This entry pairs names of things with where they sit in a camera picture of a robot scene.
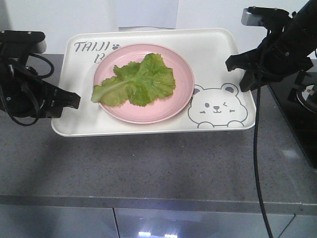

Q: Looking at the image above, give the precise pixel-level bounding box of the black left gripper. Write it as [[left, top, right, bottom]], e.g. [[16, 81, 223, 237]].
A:
[[0, 57, 81, 119]]

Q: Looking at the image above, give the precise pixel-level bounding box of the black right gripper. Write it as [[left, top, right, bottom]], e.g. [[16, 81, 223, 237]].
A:
[[225, 14, 314, 92]]

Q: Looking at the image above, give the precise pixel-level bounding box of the cream bear serving tray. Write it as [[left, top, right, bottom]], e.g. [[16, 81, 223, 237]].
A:
[[52, 29, 256, 137]]

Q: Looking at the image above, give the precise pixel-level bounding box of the green lettuce leaf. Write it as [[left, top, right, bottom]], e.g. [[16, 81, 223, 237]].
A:
[[91, 53, 176, 107]]

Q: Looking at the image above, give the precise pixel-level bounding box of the pink round plate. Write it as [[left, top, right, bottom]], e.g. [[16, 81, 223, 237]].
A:
[[91, 44, 195, 124]]

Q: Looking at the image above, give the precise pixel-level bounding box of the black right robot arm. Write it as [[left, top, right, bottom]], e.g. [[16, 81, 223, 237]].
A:
[[225, 0, 317, 92]]

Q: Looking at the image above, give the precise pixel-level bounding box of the black stove top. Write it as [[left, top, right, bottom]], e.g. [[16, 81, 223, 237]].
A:
[[269, 59, 317, 169]]

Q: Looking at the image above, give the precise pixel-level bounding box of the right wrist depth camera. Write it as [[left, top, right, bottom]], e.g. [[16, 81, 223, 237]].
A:
[[241, 6, 290, 27]]

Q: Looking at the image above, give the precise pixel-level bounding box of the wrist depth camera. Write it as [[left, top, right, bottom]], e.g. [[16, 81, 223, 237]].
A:
[[241, 6, 290, 27], [0, 30, 47, 58]]

